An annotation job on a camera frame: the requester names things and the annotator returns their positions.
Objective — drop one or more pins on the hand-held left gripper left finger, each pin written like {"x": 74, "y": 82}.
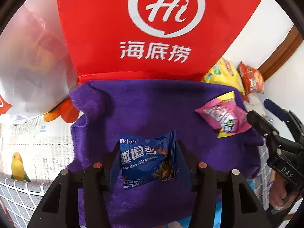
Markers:
{"x": 114, "y": 171}

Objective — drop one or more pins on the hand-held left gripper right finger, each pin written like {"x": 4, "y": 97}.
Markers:
{"x": 184, "y": 163}

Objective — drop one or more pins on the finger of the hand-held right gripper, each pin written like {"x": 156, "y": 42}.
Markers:
{"x": 275, "y": 109}
{"x": 260, "y": 123}

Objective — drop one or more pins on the blue cookie packet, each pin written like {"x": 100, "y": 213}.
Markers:
{"x": 142, "y": 161}

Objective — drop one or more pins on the pink and yellow snack packet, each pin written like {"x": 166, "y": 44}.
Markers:
{"x": 220, "y": 116}

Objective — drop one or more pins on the person's right hand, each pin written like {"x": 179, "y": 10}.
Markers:
{"x": 279, "y": 192}

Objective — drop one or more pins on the orange-red snack bag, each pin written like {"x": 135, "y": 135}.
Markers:
{"x": 251, "y": 78}

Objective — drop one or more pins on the yellow snack bag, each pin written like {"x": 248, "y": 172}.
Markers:
{"x": 225, "y": 76}

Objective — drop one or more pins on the purple towel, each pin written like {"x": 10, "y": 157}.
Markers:
{"x": 147, "y": 109}

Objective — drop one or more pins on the bird print sheet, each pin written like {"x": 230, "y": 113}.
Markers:
{"x": 47, "y": 142}

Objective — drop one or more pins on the grey grid bed sheet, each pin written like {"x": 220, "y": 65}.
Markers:
{"x": 21, "y": 194}

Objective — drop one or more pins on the white plastic bag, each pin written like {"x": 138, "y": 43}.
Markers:
{"x": 30, "y": 76}

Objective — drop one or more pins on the red fabric bag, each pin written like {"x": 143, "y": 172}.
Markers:
{"x": 99, "y": 40}

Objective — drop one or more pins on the wooden door frame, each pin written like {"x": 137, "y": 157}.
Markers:
{"x": 282, "y": 52}

